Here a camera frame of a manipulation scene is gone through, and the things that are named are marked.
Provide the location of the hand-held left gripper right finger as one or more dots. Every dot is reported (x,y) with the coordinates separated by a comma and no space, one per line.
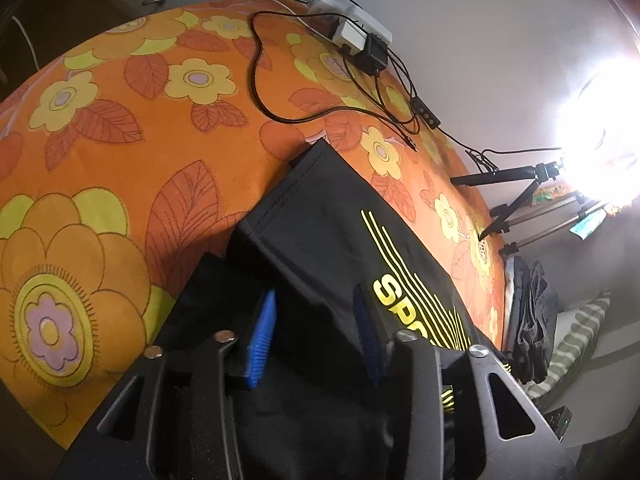
(367,340)

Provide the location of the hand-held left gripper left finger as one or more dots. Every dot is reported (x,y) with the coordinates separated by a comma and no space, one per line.
(262,340)

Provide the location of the black pants with yellow print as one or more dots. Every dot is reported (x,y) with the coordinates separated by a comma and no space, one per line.
(310,220)

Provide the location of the dark clothing pile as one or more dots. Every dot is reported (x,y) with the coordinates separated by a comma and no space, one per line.
(532,320)

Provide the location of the black box with green light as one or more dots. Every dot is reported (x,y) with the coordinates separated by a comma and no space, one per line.
(560,422)

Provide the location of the silver tripod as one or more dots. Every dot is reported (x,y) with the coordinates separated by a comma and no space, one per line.
(545,227)

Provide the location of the black tripod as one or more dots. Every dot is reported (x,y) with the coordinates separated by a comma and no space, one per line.
(500,176)

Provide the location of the green striped cushion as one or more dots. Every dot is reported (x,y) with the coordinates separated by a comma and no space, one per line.
(580,332)

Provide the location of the orange floral blanket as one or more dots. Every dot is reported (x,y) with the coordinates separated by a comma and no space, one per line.
(125,160)

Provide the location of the teal tag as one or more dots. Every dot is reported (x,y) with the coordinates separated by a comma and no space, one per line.
(589,225)

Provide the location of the black power adapter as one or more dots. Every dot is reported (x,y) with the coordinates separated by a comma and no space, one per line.
(372,55)

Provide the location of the white plug adapter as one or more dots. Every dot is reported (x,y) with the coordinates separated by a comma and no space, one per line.
(350,35)

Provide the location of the white power strip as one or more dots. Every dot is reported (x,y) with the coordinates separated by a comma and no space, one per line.
(350,12)

